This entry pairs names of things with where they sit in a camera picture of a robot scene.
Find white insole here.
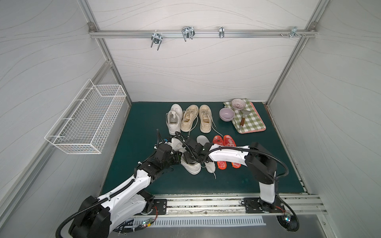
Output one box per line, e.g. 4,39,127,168
196,135,216,178

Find beige sneaker with red insole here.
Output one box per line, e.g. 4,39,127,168
199,105,223,137

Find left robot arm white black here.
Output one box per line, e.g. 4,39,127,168
56,144,182,238

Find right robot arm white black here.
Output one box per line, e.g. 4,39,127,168
182,138,282,204

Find lilac ceramic bowl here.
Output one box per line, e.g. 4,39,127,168
219,108,235,122

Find white vent grille strip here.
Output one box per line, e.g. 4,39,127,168
151,215,266,228

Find striped small ceramic bowl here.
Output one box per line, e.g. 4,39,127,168
231,98,246,111

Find green white checkered cloth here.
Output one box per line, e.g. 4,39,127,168
224,98,267,134

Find metal hook clamp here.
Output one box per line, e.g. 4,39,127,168
219,26,225,39
181,26,195,42
150,32,163,50
280,27,306,39

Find wooden handled metal spatula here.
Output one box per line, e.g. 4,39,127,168
240,110,251,130

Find white wire basket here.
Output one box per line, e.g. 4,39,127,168
45,79,126,155

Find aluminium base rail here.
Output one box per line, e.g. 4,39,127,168
155,193,328,217

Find aluminium top rail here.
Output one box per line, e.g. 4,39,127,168
89,29,318,39

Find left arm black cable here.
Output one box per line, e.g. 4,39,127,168
55,128,167,238

